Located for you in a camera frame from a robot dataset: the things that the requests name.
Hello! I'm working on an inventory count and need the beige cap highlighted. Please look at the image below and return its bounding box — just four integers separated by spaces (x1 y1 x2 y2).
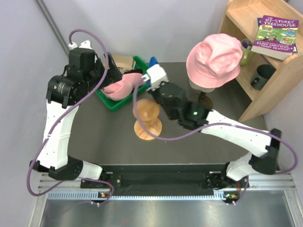
111 53 135 74

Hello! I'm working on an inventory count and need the pink baseball cap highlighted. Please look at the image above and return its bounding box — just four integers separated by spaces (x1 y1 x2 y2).
101 72 143 101

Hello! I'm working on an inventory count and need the blue baseball cap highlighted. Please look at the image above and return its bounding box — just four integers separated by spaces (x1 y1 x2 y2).
146 56 158 88

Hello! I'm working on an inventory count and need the pink bucket hat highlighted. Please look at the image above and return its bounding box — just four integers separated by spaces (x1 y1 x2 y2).
186 33 243 88

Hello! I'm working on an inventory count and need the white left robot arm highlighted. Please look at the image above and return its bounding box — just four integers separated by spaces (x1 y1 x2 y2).
30 40 123 188

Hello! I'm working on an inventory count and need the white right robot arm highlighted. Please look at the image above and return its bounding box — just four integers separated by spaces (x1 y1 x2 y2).
146 81 281 187

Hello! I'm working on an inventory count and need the light wooden hat stand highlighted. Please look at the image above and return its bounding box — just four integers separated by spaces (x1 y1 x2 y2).
134 98 162 141

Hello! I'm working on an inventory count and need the green plastic tray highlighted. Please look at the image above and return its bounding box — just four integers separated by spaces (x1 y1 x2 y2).
95 56 149 112

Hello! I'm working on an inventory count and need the black cap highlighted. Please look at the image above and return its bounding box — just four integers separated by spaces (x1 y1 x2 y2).
124 68 143 75

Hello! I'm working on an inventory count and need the light green cup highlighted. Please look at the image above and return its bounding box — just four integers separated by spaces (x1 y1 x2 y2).
240 38 254 66

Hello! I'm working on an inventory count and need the dark green mug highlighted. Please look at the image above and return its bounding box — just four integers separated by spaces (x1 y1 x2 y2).
250 64 276 90

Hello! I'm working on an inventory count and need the wooden shelf unit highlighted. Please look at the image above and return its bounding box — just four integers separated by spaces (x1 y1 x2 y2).
219 0 303 122

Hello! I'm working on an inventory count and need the purple treehouse book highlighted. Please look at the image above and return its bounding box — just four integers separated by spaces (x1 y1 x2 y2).
251 15 299 61

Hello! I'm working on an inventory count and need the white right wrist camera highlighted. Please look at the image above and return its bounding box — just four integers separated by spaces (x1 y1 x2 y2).
142 64 169 91

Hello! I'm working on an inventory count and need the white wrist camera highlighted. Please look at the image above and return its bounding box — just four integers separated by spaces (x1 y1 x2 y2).
68 40 92 50
142 64 169 91

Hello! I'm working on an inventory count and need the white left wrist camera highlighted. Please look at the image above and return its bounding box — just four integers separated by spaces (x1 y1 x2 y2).
68 40 92 50

